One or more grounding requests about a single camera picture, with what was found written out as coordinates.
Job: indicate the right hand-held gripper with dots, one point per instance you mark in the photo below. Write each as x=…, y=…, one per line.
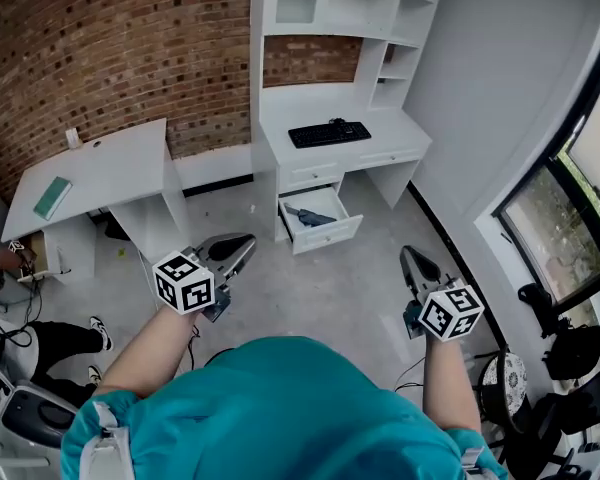
x=450, y=313

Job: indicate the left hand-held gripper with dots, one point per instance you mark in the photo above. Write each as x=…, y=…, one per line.
x=185, y=288

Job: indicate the blue object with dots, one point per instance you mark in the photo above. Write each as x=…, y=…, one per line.
x=312, y=216

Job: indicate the person's right forearm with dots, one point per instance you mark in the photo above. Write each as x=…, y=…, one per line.
x=450, y=388

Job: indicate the person's left forearm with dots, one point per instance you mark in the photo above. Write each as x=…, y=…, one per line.
x=140, y=353

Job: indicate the small white closed drawer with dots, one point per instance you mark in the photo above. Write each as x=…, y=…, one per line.
x=312, y=174

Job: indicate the wide white closed drawer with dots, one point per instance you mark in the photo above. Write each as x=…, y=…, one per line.
x=390, y=158

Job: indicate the white desk with hutch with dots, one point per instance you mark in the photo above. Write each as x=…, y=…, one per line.
x=405, y=133

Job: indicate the white writing desk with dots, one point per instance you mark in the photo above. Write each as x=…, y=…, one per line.
x=105, y=173

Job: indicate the round patterned stool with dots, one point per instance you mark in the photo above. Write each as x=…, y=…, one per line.
x=510, y=378

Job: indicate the black framed window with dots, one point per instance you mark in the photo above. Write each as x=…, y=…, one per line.
x=555, y=233

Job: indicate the black keyboard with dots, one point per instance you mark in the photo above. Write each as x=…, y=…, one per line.
x=330, y=135

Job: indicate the person's teal shirt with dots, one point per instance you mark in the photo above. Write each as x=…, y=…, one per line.
x=280, y=408

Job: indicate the black backpack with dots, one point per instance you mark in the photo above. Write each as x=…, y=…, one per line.
x=575, y=350

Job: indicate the green book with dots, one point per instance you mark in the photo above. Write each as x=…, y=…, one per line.
x=52, y=198

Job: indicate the small white box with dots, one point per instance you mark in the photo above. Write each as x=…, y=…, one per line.
x=73, y=139

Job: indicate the wooden box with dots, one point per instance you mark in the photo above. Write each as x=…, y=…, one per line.
x=36, y=253

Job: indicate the black office chair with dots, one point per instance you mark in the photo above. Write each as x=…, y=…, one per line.
x=595, y=398

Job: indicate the white grey machine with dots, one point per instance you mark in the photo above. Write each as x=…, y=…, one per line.
x=25, y=408

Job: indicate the black camera bag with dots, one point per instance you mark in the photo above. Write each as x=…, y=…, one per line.
x=537, y=298

